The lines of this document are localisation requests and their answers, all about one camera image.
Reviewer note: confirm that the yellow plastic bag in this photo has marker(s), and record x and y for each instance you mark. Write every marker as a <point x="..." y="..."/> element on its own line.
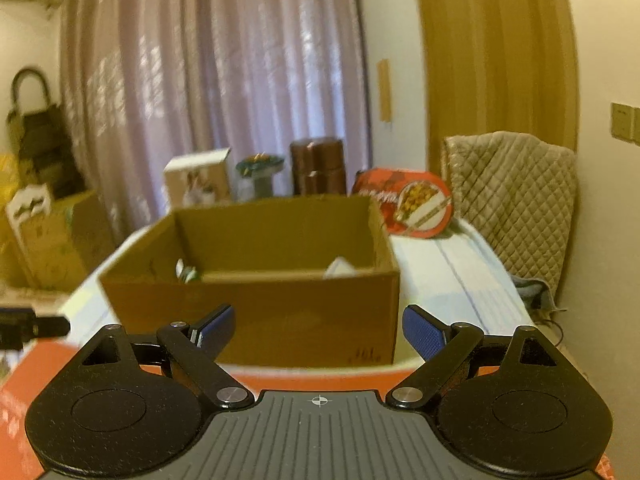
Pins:
<point x="7" y="170"/>

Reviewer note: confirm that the red round printed tin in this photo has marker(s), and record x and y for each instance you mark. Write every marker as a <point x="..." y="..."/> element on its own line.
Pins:
<point x="415" y="202"/>

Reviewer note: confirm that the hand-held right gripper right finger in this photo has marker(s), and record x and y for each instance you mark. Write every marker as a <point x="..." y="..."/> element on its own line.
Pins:
<point x="425" y="332"/>

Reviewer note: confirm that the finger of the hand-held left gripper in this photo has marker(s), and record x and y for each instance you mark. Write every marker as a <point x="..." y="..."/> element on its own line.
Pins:
<point x="30" y="327"/>

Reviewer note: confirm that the small green white object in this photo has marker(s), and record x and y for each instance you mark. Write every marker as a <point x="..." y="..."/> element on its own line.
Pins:
<point x="187" y="272"/>

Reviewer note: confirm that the wooden door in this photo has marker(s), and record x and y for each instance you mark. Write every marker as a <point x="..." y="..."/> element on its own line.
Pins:
<point x="495" y="50"/>

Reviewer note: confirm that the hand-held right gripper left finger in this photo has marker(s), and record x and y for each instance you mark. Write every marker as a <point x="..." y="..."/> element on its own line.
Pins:
<point x="220" y="327"/>

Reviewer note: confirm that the white printed carton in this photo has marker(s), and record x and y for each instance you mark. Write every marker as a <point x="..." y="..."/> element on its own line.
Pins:
<point x="200" y="180"/>

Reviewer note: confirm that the mauve pleated curtain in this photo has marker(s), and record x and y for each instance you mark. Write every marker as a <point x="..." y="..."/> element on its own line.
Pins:
<point x="215" y="60"/>

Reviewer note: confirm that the green pedestal dish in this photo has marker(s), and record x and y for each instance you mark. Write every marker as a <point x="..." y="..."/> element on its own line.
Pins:
<point x="260" y="170"/>

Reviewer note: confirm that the brown cardboard box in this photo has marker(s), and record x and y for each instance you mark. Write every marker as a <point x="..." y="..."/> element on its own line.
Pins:
<point x="280" y="310"/>

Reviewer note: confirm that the black folding step ladder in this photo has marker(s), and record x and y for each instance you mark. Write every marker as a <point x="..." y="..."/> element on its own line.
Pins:
<point x="45" y="145"/>

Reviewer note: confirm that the beige quilted cover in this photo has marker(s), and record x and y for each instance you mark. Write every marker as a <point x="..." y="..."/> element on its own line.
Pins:
<point x="520" y="195"/>

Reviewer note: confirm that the brown flat cardboard carton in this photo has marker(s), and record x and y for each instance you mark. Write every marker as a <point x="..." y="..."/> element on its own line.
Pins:
<point x="90" y="225"/>

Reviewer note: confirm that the beige wall switch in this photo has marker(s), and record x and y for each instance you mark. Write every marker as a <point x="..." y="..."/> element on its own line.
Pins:
<point x="625" y="121"/>

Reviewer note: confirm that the brown cylindrical canister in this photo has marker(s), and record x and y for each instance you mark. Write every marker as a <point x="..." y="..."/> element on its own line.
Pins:
<point x="320" y="165"/>

